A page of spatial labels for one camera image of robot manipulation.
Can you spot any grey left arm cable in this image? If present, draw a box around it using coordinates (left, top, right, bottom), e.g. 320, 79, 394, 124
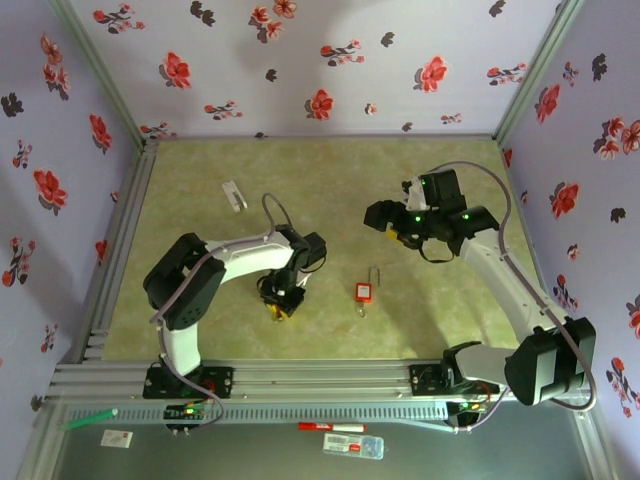
149, 192, 294, 431

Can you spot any thin black cable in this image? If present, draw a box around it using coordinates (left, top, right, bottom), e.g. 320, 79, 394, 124
418, 238, 457, 265

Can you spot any red padlock with white label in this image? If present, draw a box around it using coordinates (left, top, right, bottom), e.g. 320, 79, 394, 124
353, 267, 384, 305

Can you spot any white card with red print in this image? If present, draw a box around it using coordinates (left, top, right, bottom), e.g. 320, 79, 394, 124
99, 428, 134, 449

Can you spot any red marker pen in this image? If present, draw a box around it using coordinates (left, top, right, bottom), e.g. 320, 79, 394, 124
298, 422, 368, 434

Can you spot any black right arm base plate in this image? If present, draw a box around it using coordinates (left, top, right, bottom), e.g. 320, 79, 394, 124
408, 363, 501, 399

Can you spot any grey right arm cable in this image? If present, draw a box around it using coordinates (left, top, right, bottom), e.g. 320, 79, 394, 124
430, 160, 599, 434

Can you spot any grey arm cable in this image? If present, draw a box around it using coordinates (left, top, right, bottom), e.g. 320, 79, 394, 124
149, 192, 294, 431
430, 160, 599, 434

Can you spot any small circuit board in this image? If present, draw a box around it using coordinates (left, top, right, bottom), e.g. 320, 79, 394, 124
447, 399, 489, 417
163, 402, 211, 422

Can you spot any clear plastic box with label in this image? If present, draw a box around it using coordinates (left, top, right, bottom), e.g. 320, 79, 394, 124
322, 432, 385, 460

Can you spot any long aluminium base rail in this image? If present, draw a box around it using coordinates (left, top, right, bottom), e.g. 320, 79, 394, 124
49, 358, 596, 402

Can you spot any aluminium side rail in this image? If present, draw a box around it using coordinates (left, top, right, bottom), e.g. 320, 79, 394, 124
74, 138, 160, 362

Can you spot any aluminium frame post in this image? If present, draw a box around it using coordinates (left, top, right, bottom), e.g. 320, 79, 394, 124
47, 0, 151, 146
492, 0, 586, 146

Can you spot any white slotted plate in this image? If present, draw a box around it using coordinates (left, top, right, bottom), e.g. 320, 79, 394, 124
221, 179, 250, 214

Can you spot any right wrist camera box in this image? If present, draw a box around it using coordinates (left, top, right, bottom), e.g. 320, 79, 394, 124
402, 175, 430, 212

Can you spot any grey slotted cable duct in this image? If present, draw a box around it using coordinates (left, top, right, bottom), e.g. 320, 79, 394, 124
64, 403, 450, 424

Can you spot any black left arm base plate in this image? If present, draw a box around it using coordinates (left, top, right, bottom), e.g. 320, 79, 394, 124
143, 366, 236, 401

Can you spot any green pen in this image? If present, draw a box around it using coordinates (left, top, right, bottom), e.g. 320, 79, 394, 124
59, 408, 120, 432

